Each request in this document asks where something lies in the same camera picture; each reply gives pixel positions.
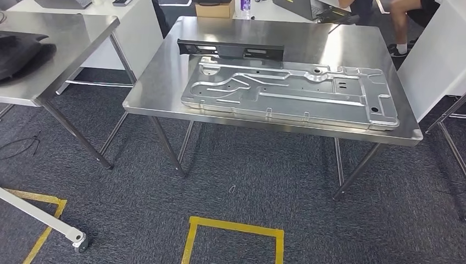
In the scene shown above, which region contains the black plastic plate part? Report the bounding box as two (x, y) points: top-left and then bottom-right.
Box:
(177, 38), (285, 68)

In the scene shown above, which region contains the stainless steel workbench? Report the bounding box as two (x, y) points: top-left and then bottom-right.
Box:
(123, 15), (424, 201)

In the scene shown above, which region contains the stamped silver metal panel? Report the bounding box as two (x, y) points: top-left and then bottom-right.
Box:
(181, 55), (400, 131)

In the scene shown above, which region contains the small cardboard box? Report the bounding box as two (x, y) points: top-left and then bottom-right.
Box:
(195, 0), (236, 19)

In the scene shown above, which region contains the white desk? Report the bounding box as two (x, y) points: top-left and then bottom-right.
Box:
(232, 0), (350, 24)
(7, 0), (164, 96)

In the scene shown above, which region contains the clear purple-label water bottle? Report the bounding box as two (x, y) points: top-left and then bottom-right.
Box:
(238, 0), (254, 20)

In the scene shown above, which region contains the grey laptop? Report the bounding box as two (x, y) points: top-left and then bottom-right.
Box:
(34, 0), (92, 10)
(272, 0), (329, 21)

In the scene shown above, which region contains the stainless steel table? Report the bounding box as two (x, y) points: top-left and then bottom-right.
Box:
(425, 92), (466, 178)
(0, 10), (137, 171)

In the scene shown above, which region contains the person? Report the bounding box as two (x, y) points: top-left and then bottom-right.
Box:
(339, 0), (441, 58)

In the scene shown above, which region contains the white gantry leg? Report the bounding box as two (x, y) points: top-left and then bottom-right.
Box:
(0, 186), (89, 254)

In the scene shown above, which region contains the white desk panel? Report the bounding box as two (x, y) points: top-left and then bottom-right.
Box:
(397, 0), (466, 123)

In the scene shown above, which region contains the black bag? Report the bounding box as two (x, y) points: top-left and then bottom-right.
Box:
(0, 31), (57, 81)

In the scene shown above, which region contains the black controller with cables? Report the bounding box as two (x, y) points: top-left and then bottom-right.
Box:
(317, 7), (361, 25)

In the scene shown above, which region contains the black floor cable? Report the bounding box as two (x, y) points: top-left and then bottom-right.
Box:
(0, 133), (41, 161)

